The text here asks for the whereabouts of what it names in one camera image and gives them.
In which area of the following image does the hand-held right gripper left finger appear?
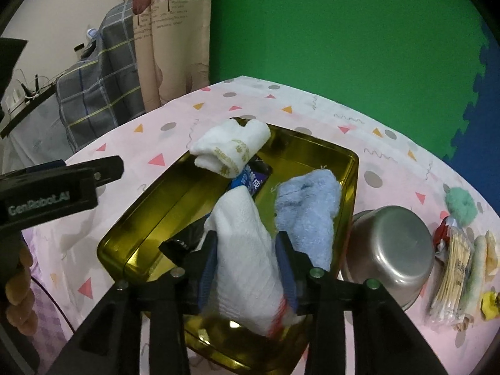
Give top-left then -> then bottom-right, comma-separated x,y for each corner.
58,230 -> 219,375

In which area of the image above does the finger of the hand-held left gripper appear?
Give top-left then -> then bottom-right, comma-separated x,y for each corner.
93,155 -> 125,186
23,159 -> 66,173

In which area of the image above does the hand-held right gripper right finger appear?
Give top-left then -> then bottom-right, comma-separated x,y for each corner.
274,231 -> 450,375

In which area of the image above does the gold tin box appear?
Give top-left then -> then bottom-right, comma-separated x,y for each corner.
96,117 -> 359,373

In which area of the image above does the light blue towel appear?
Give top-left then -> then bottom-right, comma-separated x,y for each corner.
274,170 -> 342,272

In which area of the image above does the black blue tube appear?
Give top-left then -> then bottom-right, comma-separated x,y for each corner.
168,155 -> 273,253

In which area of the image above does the white embroidered towel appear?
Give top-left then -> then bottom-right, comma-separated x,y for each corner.
189,119 -> 271,178

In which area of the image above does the red silver satin cloth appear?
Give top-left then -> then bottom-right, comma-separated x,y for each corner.
433,213 -> 458,260

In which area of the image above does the green fluffy scrunchie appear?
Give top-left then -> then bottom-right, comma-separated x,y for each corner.
445,187 -> 478,227

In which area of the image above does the person's left hand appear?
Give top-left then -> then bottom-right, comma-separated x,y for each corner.
6,242 -> 40,334

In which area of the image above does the pink patterned tablecloth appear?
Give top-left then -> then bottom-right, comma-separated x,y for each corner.
21,75 -> 500,375

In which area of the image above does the black desk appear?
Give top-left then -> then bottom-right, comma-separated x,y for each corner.
0,86 -> 56,138

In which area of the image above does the grey plaid cloth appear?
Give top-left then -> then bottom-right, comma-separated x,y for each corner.
55,0 -> 147,153

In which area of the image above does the stainless steel bowl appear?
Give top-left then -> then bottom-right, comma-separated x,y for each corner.
342,205 -> 436,309

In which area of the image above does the beige printed curtain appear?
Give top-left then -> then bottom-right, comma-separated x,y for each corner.
131,0 -> 213,112

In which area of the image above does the cotton swab pack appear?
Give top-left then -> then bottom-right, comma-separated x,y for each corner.
424,227 -> 475,325

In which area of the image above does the cream satin scrunchie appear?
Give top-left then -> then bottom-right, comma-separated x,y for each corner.
459,230 -> 500,317

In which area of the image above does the yellow fabric bundle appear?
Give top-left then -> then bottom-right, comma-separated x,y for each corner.
480,291 -> 500,321

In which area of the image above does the green foam mat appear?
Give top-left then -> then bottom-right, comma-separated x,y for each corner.
209,0 -> 489,161

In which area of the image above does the blue foam mat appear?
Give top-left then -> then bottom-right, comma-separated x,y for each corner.
445,19 -> 500,212

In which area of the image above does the black cable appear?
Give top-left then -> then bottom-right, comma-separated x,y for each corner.
29,271 -> 77,334

